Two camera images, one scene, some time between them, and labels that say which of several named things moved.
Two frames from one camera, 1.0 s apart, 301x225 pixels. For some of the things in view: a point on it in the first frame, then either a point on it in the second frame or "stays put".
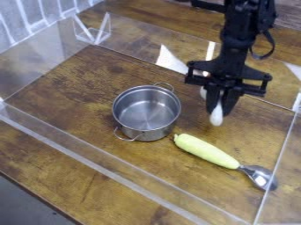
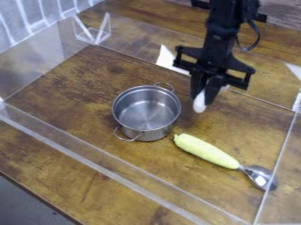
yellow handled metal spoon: [213, 154] stays put
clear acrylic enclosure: [105, 134] stays put
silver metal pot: [146, 110] stays put
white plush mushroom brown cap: [217, 116] to [198, 103]
